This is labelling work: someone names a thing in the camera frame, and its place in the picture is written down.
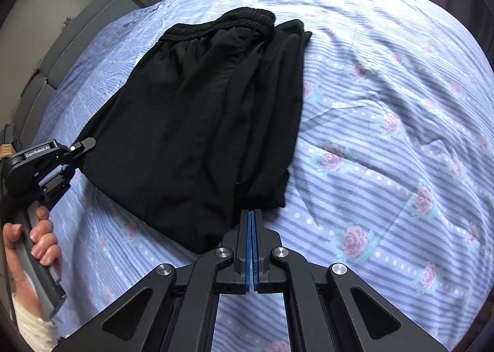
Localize person's left hand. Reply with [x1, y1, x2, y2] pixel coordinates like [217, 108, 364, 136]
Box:
[2, 207, 61, 299]

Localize person's left forearm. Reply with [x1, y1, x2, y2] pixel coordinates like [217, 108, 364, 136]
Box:
[11, 293, 59, 351]

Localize black pants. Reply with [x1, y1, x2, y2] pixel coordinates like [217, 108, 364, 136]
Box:
[77, 6, 313, 254]

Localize blue striped bed sheet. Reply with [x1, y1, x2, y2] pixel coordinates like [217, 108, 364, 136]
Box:
[31, 0, 494, 352]

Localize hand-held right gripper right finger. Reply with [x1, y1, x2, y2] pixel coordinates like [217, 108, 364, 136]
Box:
[253, 209, 448, 352]

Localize grey padded headboard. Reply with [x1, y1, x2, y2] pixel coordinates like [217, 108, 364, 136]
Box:
[11, 0, 145, 136]

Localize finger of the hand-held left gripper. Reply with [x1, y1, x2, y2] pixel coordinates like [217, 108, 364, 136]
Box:
[39, 166, 76, 206]
[71, 137, 97, 160]

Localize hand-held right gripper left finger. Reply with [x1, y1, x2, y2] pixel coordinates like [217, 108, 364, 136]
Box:
[52, 209, 253, 352]

